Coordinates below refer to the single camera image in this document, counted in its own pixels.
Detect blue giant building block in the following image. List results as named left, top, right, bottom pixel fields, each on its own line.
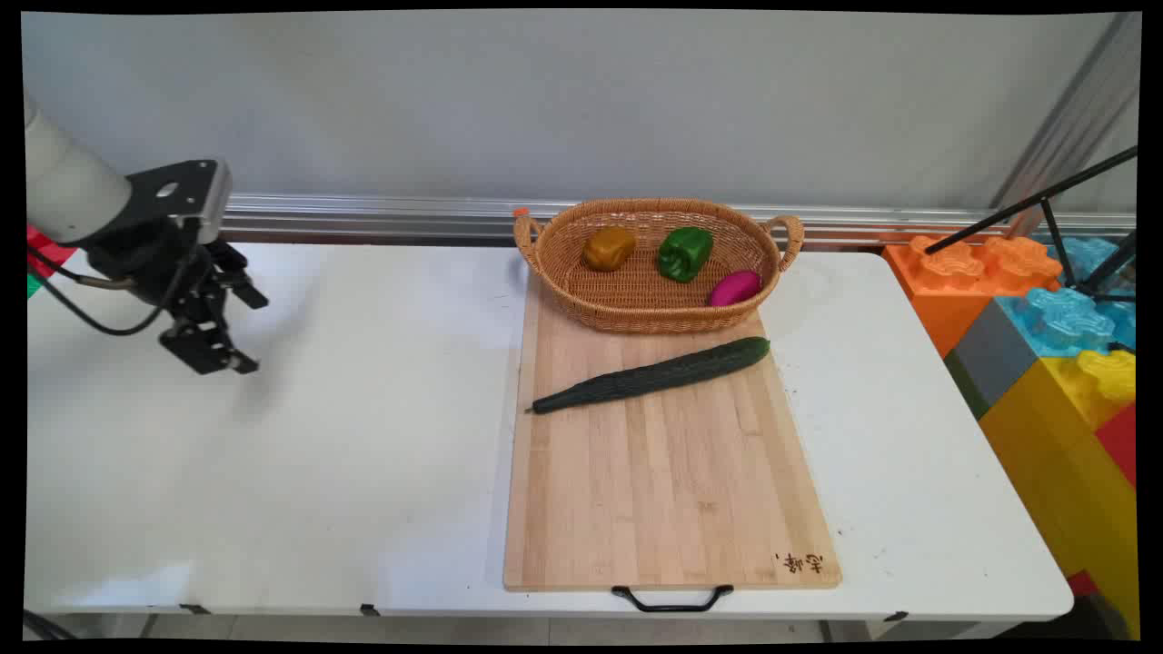
left=995, top=236, right=1138, bottom=359

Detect grey giant building block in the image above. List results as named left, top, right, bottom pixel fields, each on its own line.
left=942, top=297, right=1042, bottom=421

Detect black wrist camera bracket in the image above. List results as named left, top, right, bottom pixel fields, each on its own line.
left=125, top=159, right=234, bottom=248

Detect black tripod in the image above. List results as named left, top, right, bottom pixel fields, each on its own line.
left=924, top=144, right=1139, bottom=304

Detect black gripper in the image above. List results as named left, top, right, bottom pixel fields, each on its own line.
left=86, top=218, right=270, bottom=376

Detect red studded building block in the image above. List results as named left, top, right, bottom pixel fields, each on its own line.
left=25, top=224, right=79, bottom=279

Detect dark green cucumber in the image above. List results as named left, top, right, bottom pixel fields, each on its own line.
left=525, top=336, right=772, bottom=416

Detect aluminium rail along wall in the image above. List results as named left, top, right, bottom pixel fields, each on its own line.
left=218, top=192, right=1138, bottom=248

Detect green toy bell pepper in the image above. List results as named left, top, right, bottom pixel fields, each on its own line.
left=658, top=226, right=715, bottom=283

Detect orange giant building block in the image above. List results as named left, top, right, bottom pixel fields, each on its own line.
left=882, top=233, right=1065, bottom=358

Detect woven wicker basket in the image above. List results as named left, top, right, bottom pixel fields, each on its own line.
left=512, top=198, right=806, bottom=335

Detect magenta toy eggplant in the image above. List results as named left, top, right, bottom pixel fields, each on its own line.
left=708, top=270, right=763, bottom=308

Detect red giant building block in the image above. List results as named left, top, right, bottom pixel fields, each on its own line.
left=1094, top=403, right=1138, bottom=489

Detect black cutting board handle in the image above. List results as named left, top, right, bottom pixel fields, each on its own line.
left=611, top=584, right=735, bottom=614

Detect diagonal aluminium frame post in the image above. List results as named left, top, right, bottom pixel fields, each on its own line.
left=989, top=13, right=1142, bottom=239

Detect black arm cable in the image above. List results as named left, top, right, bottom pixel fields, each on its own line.
left=25, top=243, right=203, bottom=338

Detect bamboo cutting board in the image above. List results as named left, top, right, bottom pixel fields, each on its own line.
left=502, top=272, right=843, bottom=592

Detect yellow giant building block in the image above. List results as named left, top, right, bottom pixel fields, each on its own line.
left=979, top=349, right=1140, bottom=639

